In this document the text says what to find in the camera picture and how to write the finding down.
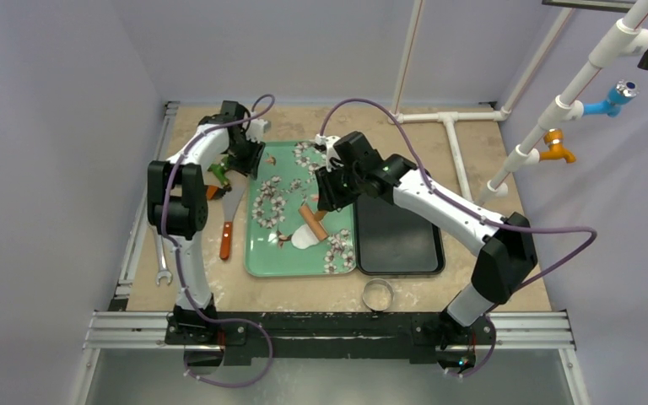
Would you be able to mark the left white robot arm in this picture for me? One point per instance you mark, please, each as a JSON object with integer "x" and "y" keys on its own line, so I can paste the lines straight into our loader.
{"x": 178, "y": 209}

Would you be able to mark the orange black hex key set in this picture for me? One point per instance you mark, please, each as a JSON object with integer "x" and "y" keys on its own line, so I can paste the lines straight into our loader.
{"x": 216, "y": 192}

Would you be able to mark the blue faucet tap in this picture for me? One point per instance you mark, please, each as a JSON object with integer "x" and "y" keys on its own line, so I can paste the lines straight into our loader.
{"x": 617, "y": 97}

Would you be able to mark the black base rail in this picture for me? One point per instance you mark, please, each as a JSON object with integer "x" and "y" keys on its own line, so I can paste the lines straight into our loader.
{"x": 421, "y": 338}

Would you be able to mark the silver open-end wrench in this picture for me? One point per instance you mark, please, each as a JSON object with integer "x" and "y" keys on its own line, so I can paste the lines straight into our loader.
{"x": 164, "y": 275}

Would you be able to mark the white dough ball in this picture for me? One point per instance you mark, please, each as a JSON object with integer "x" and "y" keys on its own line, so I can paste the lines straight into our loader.
{"x": 304, "y": 238}

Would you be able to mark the green garden hose nozzle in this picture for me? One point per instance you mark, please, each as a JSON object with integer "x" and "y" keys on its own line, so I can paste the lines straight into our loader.
{"x": 219, "y": 170}

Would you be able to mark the metal scraper wooden handle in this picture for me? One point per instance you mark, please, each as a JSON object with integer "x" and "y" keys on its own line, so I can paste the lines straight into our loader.
{"x": 230, "y": 205}

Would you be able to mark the white pvc pipe frame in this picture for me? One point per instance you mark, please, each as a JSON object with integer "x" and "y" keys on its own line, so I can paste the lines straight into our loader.
{"x": 571, "y": 50}

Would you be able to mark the aluminium frame rail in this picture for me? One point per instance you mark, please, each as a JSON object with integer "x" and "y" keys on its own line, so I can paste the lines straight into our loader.
{"x": 117, "y": 305}

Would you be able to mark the orange faucet tap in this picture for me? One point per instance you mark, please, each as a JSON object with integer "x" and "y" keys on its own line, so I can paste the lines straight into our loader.
{"x": 554, "y": 141}

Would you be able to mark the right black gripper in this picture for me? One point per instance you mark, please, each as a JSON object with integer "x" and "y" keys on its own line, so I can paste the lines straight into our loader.
{"x": 329, "y": 188}

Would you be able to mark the wooden rolling pin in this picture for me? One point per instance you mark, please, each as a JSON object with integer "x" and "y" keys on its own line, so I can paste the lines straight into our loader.
{"x": 313, "y": 219}

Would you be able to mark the black baking tray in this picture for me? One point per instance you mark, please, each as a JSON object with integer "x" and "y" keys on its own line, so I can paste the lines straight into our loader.
{"x": 393, "y": 242}

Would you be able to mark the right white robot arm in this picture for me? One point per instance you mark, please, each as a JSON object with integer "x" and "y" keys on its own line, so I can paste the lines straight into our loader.
{"x": 504, "y": 250}

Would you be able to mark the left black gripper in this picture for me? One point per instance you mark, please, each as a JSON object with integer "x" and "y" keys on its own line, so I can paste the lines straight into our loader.
{"x": 250, "y": 167}

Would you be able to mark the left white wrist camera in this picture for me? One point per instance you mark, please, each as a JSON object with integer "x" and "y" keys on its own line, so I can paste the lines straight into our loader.
{"x": 257, "y": 129}

